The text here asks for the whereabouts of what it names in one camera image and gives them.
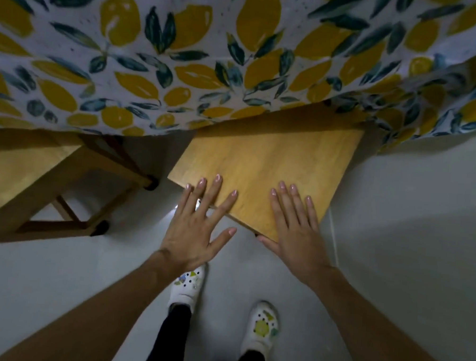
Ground person's right hand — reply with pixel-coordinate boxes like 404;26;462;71
254;180;339;289

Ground person's left hand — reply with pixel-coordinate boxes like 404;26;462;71
155;171;241;280

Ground person's right forearm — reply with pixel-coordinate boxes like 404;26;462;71
303;265;473;361

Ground person's left forearm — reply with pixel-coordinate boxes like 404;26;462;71
0;242;197;361

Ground person's left white shoe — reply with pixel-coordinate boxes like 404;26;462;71
169;262;207;315

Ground person's white shoe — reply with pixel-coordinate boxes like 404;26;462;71
239;300;281;359
169;262;207;315

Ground person's right white shoe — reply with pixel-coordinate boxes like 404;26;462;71
239;300;281;359

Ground person's left black trouser leg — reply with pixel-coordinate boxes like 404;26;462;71
143;303;193;361

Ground lemon print tablecloth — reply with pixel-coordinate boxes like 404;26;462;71
0;0;476;160

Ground wooden stool with black feet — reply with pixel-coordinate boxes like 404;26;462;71
0;128;162;255

